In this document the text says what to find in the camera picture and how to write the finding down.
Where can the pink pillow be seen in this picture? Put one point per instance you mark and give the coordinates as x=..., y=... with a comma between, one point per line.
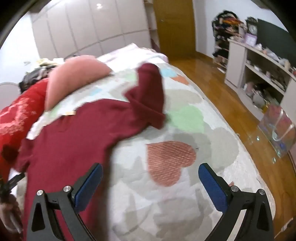
x=74, y=74

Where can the clear gift bag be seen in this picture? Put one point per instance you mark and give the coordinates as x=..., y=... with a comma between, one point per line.
x=277, y=129

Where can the white bed sheet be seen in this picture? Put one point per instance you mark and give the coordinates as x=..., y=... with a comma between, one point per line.
x=138, y=52

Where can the heart patterned blanket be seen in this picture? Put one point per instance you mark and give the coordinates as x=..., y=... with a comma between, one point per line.
x=185, y=120

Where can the white wardrobe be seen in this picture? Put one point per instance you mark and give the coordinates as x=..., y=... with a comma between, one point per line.
x=92, y=25

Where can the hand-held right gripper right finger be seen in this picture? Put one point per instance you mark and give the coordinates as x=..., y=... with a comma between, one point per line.
x=211, y=185

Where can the pile of clothes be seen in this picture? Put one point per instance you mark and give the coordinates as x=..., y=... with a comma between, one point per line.
x=39, y=69

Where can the red embroidered pillow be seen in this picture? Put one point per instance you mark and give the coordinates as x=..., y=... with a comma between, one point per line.
x=18, y=115

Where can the clothes rack with clothes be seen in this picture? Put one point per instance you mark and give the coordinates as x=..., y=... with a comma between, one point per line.
x=223, y=30

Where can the wooden door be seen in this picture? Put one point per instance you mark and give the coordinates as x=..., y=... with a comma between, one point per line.
x=175, y=25

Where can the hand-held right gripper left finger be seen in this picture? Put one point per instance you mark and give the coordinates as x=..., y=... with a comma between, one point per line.
x=89, y=185

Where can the narrow white bookshelf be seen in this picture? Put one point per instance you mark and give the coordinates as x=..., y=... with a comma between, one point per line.
x=152, y=25

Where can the dark red sweater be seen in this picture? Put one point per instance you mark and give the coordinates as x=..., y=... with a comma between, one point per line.
x=81, y=129

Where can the dark green chalkboard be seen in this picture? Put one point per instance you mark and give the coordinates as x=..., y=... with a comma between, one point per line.
x=272, y=39

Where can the purple picture frame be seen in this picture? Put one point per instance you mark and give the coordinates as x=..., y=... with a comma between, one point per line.
x=250, y=39

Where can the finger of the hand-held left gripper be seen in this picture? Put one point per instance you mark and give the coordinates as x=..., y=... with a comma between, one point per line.
x=16, y=180

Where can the white shelf unit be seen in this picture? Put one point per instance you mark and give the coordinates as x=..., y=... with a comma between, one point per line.
x=237, y=62

